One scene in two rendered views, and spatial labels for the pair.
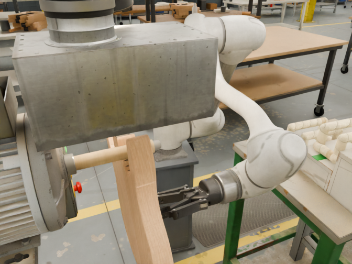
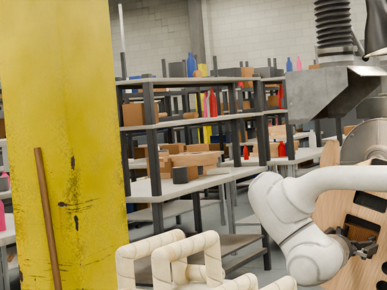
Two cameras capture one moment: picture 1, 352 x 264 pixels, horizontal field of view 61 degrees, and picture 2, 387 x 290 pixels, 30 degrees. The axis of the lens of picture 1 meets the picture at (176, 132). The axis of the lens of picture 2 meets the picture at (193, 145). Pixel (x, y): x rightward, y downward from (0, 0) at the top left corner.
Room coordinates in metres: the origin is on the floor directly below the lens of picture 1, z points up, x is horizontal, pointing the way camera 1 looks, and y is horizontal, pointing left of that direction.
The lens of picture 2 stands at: (1.90, -1.43, 1.45)
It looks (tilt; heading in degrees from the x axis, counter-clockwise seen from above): 3 degrees down; 144
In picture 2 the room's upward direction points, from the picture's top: 5 degrees counter-clockwise
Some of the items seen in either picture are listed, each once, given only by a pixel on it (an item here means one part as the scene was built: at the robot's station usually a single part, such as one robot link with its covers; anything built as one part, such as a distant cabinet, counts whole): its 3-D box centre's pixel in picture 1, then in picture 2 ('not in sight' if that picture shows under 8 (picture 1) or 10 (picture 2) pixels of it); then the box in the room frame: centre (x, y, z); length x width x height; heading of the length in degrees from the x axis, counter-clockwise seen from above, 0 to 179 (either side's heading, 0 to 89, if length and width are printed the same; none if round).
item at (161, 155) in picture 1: (164, 147); not in sight; (1.42, 0.06, 0.73); 0.22 x 0.18 x 0.06; 105
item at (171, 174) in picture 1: (169, 198); not in sight; (1.43, 0.04, 0.35); 0.28 x 0.28 x 0.70; 15
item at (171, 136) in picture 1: (169, 124); not in sight; (1.43, 0.03, 0.87); 0.18 x 0.16 x 0.22; 108
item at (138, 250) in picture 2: not in sight; (151, 245); (0.74, -0.69, 1.20); 0.20 x 0.03 x 0.03; 109
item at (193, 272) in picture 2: not in sight; (200, 273); (0.75, -0.59, 1.12); 0.11 x 0.03 x 0.03; 20
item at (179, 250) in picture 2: not in sight; (186, 247); (0.82, -0.66, 1.20); 0.20 x 0.03 x 0.03; 109
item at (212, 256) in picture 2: not in sight; (213, 262); (0.79, -0.59, 1.15); 0.03 x 0.03 x 0.09
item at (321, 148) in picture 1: (325, 151); not in sight; (0.90, -0.54, 1.04); 0.11 x 0.03 x 0.03; 20
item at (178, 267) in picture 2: not in sight; (178, 259); (0.71, -0.61, 1.15); 0.03 x 0.03 x 0.09
